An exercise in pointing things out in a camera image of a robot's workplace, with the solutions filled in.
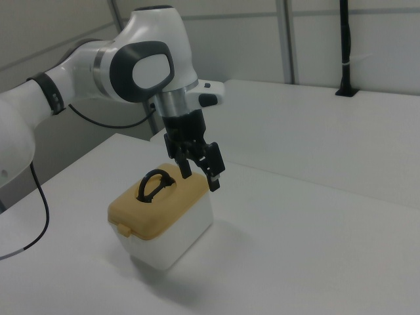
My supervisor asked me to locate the black pole with clamp base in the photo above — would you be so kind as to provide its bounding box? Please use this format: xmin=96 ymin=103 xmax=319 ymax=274
xmin=334 ymin=0 xmax=360 ymax=98

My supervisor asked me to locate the black lid handle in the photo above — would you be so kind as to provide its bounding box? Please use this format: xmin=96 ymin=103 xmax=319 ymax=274
xmin=135 ymin=168 xmax=177 ymax=204

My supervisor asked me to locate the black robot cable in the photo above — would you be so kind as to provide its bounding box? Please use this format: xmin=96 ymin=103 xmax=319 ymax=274
xmin=0 ymin=102 xmax=158 ymax=261

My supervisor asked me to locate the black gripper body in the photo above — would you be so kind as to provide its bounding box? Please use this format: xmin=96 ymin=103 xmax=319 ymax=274
xmin=161 ymin=109 xmax=209 ymax=156

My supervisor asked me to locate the black cable strap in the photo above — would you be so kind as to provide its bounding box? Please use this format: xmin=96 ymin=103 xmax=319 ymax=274
xmin=26 ymin=72 xmax=68 ymax=116

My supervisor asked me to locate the white plastic tool case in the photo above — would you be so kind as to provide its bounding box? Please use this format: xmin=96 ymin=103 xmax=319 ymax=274
xmin=111 ymin=188 xmax=215 ymax=272

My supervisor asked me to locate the grey partition post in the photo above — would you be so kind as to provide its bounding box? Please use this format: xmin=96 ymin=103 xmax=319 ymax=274
xmin=109 ymin=0 xmax=130 ymax=32
xmin=276 ymin=0 xmax=299 ymax=86

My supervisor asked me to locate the tan case lid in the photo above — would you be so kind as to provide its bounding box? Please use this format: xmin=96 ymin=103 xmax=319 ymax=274
xmin=108 ymin=162 xmax=210 ymax=241

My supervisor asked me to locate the white cable tie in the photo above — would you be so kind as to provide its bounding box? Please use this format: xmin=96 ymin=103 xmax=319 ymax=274
xmin=341 ymin=52 xmax=375 ymax=68

